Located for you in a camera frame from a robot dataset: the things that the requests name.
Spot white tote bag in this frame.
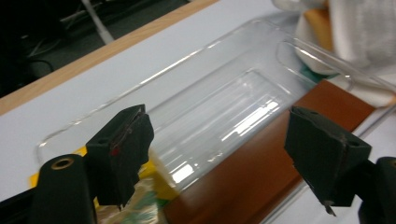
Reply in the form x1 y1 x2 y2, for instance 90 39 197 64
271 0 396 108

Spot clear plastic tray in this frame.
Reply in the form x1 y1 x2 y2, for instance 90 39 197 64
35 18 396 224

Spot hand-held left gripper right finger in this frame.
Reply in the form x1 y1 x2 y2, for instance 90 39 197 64
283 105 373 217

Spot white metal stand frame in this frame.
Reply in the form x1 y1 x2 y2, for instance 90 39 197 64
80 0 116 45

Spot brown drink carton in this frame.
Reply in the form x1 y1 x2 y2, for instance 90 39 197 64
163 79 376 224

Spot black floor cables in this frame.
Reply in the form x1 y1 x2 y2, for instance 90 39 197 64
18 36 64 82

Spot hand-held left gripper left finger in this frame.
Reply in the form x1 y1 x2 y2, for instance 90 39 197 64
85 104 155 211

